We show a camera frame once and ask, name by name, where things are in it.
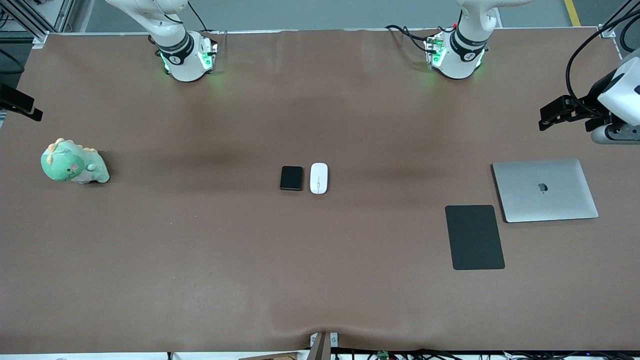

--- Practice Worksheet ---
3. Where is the silver metal bracket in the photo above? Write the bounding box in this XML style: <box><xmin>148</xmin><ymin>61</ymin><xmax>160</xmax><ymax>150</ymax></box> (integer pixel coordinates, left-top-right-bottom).
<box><xmin>309</xmin><ymin>331</ymin><xmax>339</xmax><ymax>349</ymax></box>

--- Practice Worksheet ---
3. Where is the green plush dinosaur toy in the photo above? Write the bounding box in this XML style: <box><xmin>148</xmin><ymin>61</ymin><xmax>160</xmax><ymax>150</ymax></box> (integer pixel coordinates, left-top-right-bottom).
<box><xmin>40</xmin><ymin>138</ymin><xmax>111</xmax><ymax>185</ymax></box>

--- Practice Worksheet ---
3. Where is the brown table cover mat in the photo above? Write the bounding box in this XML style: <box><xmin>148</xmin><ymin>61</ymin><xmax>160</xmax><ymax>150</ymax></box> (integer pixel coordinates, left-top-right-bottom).
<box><xmin>0</xmin><ymin>27</ymin><xmax>640</xmax><ymax>354</ymax></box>

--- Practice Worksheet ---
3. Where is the silver laptop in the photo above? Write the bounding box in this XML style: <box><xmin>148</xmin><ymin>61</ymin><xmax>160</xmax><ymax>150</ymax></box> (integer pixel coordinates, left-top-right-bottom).
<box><xmin>491</xmin><ymin>158</ymin><xmax>600</xmax><ymax>224</ymax></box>

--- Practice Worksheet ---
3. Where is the black arm base cable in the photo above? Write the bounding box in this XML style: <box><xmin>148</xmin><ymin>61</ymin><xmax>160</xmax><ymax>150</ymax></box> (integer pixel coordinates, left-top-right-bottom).
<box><xmin>186</xmin><ymin>0</ymin><xmax>209</xmax><ymax>34</ymax></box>
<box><xmin>385</xmin><ymin>24</ymin><xmax>443</xmax><ymax>54</ymax></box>

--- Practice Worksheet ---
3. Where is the small black phone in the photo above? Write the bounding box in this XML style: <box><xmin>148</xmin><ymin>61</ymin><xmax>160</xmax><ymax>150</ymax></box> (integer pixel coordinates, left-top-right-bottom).
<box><xmin>279</xmin><ymin>165</ymin><xmax>304</xmax><ymax>192</ymax></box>

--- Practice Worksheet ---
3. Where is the black mouse pad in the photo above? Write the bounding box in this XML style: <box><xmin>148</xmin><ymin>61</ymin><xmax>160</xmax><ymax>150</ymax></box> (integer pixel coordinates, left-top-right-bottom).
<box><xmin>445</xmin><ymin>204</ymin><xmax>506</xmax><ymax>271</ymax></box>

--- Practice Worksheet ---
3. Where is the aluminium frame profile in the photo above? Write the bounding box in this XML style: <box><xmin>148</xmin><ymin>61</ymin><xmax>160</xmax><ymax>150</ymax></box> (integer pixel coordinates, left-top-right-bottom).
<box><xmin>0</xmin><ymin>0</ymin><xmax>76</xmax><ymax>45</ymax></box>
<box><xmin>597</xmin><ymin>0</ymin><xmax>640</xmax><ymax>39</ymax></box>

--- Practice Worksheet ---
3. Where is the brown post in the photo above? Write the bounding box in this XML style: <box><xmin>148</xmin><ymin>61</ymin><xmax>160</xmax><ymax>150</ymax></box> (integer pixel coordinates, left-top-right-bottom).
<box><xmin>311</xmin><ymin>332</ymin><xmax>332</xmax><ymax>360</ymax></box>

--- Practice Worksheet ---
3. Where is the white computer mouse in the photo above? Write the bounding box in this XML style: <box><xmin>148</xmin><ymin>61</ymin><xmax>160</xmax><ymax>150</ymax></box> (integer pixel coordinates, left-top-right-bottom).
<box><xmin>310</xmin><ymin>162</ymin><xmax>329</xmax><ymax>195</ymax></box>

